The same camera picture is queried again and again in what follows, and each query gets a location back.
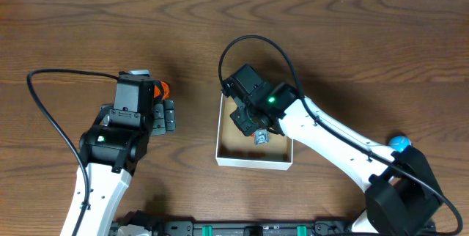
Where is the red toy truck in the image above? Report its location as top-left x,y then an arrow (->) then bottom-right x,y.
251,129 -> 270,146

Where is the white cardboard box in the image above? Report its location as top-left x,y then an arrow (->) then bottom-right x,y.
215,95 -> 293,171

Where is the blue toy ball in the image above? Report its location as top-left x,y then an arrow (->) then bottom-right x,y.
388,136 -> 413,152

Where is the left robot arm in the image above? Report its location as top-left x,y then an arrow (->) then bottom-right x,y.
61,70 -> 176,235

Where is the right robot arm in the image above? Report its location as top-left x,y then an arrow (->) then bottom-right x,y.
221,64 -> 443,235

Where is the orange round cap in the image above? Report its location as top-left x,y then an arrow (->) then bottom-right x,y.
154,81 -> 170,100

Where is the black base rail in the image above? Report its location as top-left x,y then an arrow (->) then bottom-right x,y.
109,210 -> 437,236

